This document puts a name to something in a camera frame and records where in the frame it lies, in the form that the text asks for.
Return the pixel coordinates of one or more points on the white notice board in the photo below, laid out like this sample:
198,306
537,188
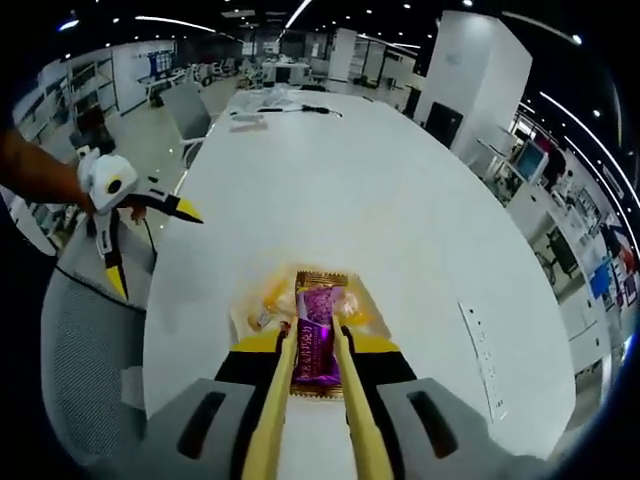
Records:
155,62

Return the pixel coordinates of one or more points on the beige food tongs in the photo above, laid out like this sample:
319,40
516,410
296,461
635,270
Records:
272,410

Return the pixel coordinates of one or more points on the beige hexagonal container tray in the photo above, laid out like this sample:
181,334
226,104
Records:
240,320

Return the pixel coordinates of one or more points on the purple snack packet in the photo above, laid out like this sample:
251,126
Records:
317,340

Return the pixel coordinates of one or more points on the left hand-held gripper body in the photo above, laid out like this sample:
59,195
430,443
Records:
107,180

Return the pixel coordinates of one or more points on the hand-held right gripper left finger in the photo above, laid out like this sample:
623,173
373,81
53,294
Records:
225,390

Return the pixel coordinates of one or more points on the white table socket strip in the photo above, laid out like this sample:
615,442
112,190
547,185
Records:
482,360

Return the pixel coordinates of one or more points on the colourful wall display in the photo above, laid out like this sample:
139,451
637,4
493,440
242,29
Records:
617,270

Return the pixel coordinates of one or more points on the orange snack packet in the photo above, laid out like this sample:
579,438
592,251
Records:
354,307
271,294

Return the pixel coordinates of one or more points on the black office chair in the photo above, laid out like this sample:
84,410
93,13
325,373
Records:
560,252

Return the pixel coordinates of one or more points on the white screen kiosk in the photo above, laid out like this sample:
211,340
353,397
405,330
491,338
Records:
531,160

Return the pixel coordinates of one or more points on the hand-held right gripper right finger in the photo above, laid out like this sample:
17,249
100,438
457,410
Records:
390,370

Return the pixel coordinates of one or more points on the grey mesh office chair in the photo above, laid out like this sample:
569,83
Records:
85,350

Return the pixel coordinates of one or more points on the white pillar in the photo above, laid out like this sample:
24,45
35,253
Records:
480,85

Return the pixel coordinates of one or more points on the metal storage shelf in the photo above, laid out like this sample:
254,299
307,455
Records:
80,90

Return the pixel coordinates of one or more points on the person's left hand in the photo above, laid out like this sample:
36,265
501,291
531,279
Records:
136,214

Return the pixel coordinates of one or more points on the clear plastic bag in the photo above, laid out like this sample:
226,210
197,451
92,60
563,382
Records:
270,96

